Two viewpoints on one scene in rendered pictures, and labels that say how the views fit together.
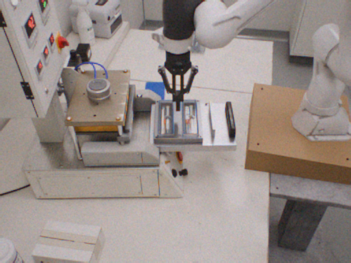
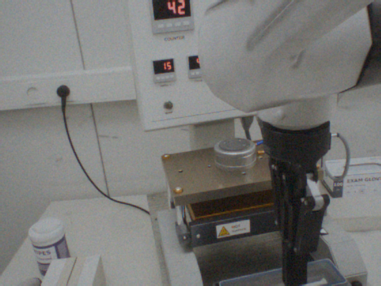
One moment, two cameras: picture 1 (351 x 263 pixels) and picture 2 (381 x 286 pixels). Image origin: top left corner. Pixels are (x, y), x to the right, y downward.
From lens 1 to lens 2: 0.95 m
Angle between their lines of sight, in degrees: 68
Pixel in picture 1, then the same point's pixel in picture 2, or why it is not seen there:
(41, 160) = (163, 202)
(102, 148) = (167, 227)
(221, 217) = not seen: outside the picture
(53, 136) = not seen: hidden behind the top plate
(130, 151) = (168, 258)
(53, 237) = (73, 268)
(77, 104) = (201, 154)
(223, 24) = (218, 12)
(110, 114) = (186, 182)
